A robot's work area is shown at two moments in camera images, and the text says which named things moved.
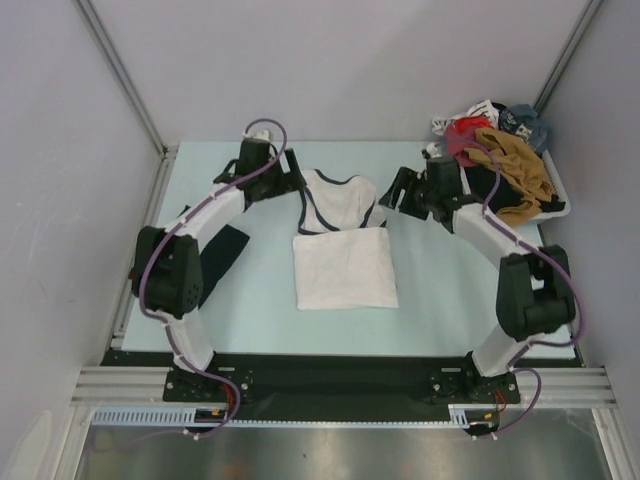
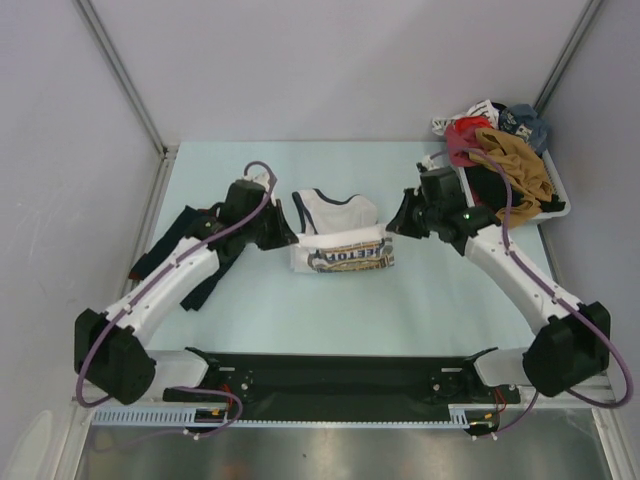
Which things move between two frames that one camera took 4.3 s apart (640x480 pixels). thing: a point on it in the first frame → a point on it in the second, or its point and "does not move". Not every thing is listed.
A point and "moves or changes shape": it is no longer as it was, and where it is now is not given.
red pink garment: x=460 y=134 does not move
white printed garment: x=484 y=108 does not move
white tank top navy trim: x=342 y=255 moves or changes shape
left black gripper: x=288 y=182 → x=283 y=236
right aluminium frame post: x=566 y=56 does not move
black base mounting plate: x=326 y=386 does not move
